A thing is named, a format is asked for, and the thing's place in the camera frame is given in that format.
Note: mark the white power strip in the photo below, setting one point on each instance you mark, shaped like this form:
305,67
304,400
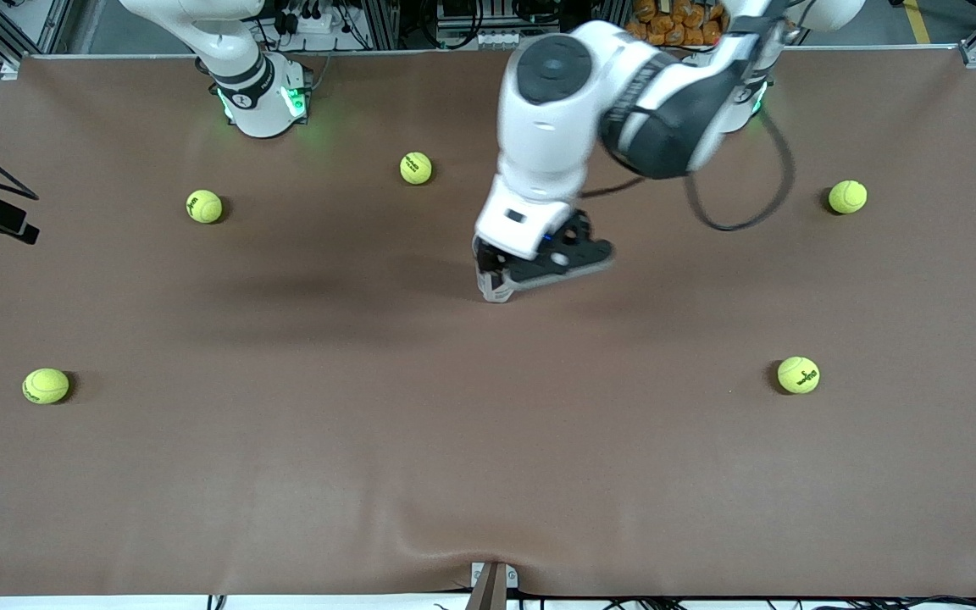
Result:
318,24

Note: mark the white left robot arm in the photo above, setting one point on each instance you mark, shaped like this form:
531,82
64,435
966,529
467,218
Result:
556,127

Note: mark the clear Wilson tennis ball can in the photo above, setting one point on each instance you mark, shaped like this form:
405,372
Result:
495,292

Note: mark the grey electronics rack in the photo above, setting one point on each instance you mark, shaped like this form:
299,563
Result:
471,21

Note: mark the yellow-green tennis ball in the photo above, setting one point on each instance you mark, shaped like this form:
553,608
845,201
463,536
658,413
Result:
416,168
46,386
847,196
798,375
204,206

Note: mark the pile of orange objects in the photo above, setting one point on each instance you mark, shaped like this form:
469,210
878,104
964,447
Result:
674,21

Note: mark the metal table edge bracket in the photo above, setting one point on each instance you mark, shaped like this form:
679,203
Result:
492,589

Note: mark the brown table mat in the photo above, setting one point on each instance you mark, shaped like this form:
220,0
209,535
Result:
285,381

